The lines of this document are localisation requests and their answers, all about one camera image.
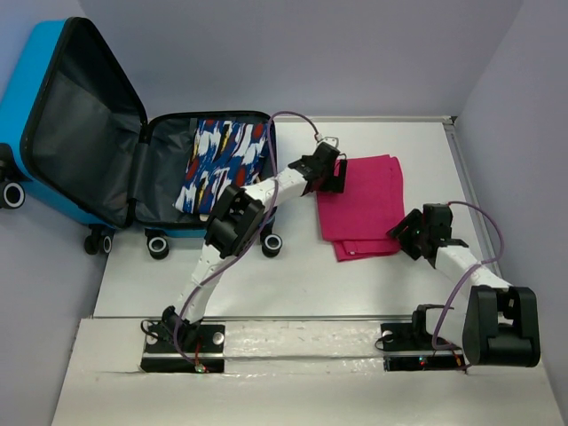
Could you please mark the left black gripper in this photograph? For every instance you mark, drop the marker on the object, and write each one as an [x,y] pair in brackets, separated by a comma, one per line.
[334,183]

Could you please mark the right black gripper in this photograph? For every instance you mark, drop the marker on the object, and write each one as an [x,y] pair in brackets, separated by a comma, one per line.
[412,219]

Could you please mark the pink cloth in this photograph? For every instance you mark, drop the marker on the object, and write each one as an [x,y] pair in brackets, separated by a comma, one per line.
[356,222]

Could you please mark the blue white patterned cloth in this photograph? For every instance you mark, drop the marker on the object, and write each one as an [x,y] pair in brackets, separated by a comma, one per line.
[225,152]

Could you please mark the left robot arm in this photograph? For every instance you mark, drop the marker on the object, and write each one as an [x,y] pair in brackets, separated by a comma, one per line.
[235,222]

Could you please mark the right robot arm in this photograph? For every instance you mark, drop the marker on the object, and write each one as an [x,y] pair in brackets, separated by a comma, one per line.
[490,321]

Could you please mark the blue hard-shell suitcase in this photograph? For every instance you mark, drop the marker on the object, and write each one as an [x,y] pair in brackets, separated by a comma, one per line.
[75,135]

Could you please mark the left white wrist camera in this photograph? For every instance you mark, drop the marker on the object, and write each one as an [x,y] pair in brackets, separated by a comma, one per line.
[332,141]

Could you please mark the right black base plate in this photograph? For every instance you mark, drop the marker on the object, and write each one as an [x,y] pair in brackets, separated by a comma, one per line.
[407,350]

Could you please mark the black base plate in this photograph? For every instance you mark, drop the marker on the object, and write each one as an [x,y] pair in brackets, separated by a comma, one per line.
[203,354]
[407,350]

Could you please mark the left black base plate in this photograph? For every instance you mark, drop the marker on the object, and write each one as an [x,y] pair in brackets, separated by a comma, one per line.
[203,354]

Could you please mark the aluminium table rail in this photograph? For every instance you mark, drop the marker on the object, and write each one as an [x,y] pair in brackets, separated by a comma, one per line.
[394,318]

